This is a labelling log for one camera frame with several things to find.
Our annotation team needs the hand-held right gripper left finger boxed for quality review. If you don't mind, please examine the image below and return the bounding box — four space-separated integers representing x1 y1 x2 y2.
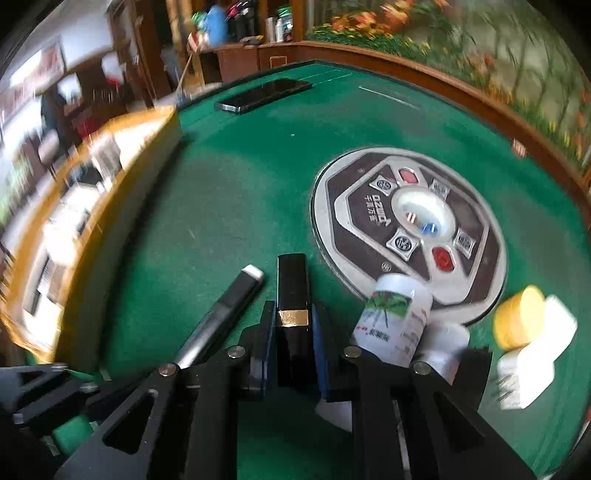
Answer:
55 300 280 480

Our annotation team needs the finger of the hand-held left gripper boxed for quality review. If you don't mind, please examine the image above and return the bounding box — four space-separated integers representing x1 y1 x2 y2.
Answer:
0 362 70 402
11 381 107 430

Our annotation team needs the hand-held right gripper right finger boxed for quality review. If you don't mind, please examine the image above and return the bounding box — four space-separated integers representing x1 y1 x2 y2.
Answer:
310 302 539 480

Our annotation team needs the black lipstick tube gold band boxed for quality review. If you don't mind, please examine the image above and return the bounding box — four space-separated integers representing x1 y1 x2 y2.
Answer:
276 253 311 388

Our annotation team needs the yellow lid jar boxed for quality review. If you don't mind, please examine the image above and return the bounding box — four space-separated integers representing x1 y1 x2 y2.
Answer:
493 285 547 352

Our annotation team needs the yellow cardboard box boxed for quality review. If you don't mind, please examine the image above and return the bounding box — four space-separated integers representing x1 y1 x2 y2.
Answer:
0 105 183 365

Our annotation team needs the small white box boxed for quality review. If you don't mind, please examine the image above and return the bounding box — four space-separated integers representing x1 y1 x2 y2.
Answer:
316 399 354 432

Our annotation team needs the white bottle green label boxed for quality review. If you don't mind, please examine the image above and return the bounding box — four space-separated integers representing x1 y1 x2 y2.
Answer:
349 273 434 368

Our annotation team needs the round table control panel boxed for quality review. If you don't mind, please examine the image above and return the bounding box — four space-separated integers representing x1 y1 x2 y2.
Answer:
310 148 509 326

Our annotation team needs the white printed carton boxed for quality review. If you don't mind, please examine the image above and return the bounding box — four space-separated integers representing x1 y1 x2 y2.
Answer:
496 345 557 411

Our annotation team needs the black smartphone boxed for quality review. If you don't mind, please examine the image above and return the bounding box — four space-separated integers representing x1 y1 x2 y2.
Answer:
213 78 314 114

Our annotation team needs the blue thermos flask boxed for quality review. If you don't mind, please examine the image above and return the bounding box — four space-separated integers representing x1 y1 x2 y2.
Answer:
205 6 229 44

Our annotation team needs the green packet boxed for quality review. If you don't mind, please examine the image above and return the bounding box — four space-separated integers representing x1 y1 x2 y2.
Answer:
276 6 296 42

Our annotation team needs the black thermos flask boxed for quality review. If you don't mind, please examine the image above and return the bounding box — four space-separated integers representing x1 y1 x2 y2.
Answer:
226 2 259 40

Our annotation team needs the wooden handled mop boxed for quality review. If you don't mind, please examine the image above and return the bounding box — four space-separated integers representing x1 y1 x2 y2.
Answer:
178 51 195 100

